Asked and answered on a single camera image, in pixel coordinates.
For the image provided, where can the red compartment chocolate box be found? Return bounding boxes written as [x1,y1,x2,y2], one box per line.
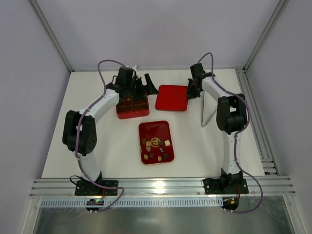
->
[116,97,150,119]

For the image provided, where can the red box lid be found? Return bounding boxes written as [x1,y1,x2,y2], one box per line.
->
[155,84,188,112]

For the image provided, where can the metal serving tongs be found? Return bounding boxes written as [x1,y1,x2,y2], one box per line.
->
[200,92,217,128]

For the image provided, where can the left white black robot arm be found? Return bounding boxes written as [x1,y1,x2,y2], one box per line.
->
[62,66,158,196]

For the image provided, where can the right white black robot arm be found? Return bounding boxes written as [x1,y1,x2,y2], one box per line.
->
[187,63,250,195]

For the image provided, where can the red chocolate tray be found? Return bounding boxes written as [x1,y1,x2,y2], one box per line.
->
[138,120,175,165]

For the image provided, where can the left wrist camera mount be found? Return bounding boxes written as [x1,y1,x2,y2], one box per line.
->
[127,64,141,79]

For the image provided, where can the right aluminium frame post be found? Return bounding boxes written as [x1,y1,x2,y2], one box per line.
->
[243,0,290,72]

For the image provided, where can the aluminium frame post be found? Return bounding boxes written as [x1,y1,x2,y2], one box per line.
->
[243,0,290,72]
[28,0,74,73]

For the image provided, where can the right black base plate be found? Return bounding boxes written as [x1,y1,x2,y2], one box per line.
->
[203,178,249,195]

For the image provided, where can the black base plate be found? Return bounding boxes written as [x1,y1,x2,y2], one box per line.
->
[75,179,118,196]
[203,178,249,195]

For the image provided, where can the left aluminium frame post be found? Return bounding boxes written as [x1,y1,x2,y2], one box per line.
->
[28,0,74,73]

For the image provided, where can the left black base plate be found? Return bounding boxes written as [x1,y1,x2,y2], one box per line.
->
[75,179,118,196]

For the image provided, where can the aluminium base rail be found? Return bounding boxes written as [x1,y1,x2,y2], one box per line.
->
[29,175,296,198]

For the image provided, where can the white slotted cable duct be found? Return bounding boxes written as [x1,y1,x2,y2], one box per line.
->
[40,197,223,209]

